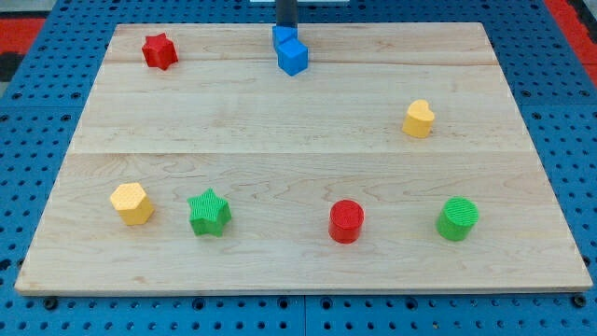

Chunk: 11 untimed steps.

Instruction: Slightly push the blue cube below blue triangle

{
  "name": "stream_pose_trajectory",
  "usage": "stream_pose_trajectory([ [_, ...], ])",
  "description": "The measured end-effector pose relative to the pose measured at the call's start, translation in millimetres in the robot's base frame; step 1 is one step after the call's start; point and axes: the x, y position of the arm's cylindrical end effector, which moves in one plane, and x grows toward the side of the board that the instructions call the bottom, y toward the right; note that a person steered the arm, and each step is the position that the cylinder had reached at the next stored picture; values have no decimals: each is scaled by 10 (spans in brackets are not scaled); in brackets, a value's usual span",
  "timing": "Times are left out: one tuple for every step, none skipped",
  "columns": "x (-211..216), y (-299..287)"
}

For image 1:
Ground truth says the yellow heart block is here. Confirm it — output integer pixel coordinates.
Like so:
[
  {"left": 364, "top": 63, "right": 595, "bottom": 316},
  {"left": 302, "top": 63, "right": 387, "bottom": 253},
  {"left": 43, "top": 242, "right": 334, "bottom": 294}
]
[{"left": 402, "top": 99, "right": 435, "bottom": 138}]

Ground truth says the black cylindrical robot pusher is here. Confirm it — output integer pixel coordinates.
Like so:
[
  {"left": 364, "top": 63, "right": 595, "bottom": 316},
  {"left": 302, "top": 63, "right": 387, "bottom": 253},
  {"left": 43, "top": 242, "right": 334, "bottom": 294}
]
[{"left": 274, "top": 0, "right": 299, "bottom": 28}]

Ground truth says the light wooden board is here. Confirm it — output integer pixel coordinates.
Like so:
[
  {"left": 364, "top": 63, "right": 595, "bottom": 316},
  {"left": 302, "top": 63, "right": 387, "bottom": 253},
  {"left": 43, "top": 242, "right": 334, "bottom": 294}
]
[{"left": 15, "top": 22, "right": 592, "bottom": 297}]

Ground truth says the blue cube block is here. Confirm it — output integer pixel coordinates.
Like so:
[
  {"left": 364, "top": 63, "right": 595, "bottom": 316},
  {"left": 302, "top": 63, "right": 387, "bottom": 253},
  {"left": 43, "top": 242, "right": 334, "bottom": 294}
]
[{"left": 277, "top": 38, "right": 309, "bottom": 77}]

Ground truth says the green star block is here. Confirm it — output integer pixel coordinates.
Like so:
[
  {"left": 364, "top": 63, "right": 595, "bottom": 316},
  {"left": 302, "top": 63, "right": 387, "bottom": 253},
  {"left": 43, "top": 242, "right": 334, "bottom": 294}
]
[{"left": 187, "top": 189, "right": 231, "bottom": 237}]

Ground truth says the yellow hexagon block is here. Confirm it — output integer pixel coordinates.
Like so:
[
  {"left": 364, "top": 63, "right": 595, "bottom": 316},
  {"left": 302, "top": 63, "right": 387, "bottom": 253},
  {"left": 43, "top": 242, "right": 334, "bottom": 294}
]
[{"left": 109, "top": 182, "right": 154, "bottom": 226}]

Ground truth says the red cylinder block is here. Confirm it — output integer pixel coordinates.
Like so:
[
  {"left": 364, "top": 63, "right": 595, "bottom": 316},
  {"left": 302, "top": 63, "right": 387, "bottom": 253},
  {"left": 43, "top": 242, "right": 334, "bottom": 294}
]
[{"left": 328, "top": 200, "right": 365, "bottom": 244}]

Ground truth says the blue triangle block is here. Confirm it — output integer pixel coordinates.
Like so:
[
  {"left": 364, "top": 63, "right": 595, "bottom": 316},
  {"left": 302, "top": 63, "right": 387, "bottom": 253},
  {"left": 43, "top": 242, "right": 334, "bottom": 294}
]
[{"left": 271, "top": 25, "right": 298, "bottom": 50}]

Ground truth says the green cylinder block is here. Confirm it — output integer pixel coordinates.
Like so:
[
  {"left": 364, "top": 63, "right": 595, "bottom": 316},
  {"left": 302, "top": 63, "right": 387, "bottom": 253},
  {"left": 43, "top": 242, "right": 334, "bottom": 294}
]
[{"left": 436, "top": 197, "right": 479, "bottom": 242}]

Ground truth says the red star block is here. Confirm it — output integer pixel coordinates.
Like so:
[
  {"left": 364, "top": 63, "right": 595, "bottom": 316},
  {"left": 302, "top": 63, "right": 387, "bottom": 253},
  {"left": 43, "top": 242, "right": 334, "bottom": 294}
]
[{"left": 142, "top": 33, "right": 178, "bottom": 70}]

